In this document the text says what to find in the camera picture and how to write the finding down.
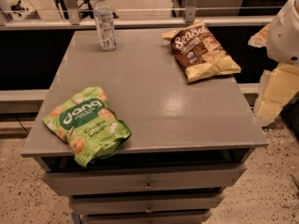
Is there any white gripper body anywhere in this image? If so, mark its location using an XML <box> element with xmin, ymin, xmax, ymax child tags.
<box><xmin>266</xmin><ymin>0</ymin><xmax>299</xmax><ymax>64</ymax></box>

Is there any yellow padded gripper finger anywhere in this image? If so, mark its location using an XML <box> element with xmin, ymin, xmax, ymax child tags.
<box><xmin>253</xmin><ymin>63</ymin><xmax>299</xmax><ymax>127</ymax></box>
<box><xmin>248</xmin><ymin>24</ymin><xmax>270</xmax><ymax>48</ymax></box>

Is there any clear blue plastic water bottle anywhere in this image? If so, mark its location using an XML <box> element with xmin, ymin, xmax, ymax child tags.
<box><xmin>93</xmin><ymin>0</ymin><xmax>117</xmax><ymax>50</ymax></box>

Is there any brown sea salt chips bag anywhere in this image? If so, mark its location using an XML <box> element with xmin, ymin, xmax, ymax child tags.
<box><xmin>162</xmin><ymin>21</ymin><xmax>241</xmax><ymax>83</ymax></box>

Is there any grey drawer cabinet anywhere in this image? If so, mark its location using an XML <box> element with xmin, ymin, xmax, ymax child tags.
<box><xmin>22</xmin><ymin>29</ymin><xmax>267</xmax><ymax>224</ymax></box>

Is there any green Dang coconut chips bag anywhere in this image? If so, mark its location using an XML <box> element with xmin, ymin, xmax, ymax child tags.
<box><xmin>43</xmin><ymin>87</ymin><xmax>132</xmax><ymax>167</ymax></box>

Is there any metal railing frame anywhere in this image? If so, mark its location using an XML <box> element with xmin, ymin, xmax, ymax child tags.
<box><xmin>0</xmin><ymin>0</ymin><xmax>287</xmax><ymax>31</ymax></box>

